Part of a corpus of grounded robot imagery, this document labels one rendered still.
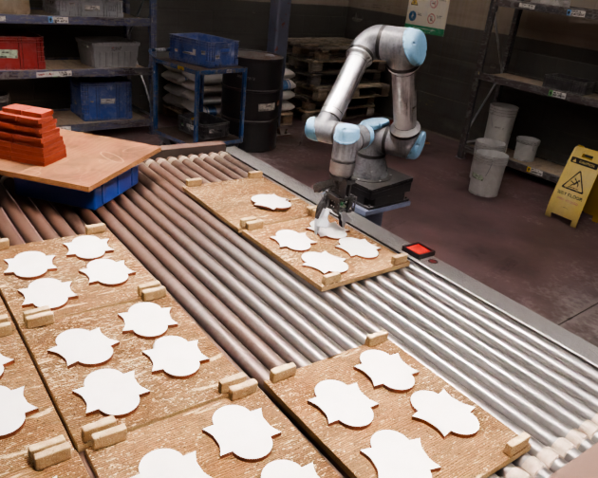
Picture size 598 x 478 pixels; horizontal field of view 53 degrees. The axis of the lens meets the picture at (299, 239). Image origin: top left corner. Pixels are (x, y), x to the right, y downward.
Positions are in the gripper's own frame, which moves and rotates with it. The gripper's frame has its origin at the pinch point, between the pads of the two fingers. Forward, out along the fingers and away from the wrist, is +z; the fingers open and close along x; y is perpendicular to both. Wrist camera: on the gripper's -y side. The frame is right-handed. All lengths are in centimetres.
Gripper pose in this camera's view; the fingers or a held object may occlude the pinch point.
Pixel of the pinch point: (327, 229)
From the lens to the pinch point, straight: 197.9
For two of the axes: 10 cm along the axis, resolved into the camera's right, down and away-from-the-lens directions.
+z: -1.1, 9.0, 4.2
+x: 8.0, -1.7, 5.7
